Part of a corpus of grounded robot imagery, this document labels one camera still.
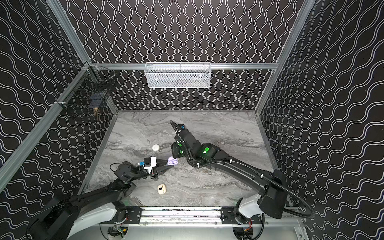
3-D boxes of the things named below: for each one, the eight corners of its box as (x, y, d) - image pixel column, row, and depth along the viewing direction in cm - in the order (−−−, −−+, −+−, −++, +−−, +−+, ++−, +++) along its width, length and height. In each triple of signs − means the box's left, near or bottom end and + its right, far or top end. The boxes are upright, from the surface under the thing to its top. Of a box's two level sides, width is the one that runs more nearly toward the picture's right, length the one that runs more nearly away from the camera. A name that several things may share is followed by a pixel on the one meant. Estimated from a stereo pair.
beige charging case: (157, 194, 83) (156, 193, 81) (159, 185, 86) (158, 184, 84) (165, 194, 83) (165, 193, 81) (166, 185, 86) (166, 184, 84)
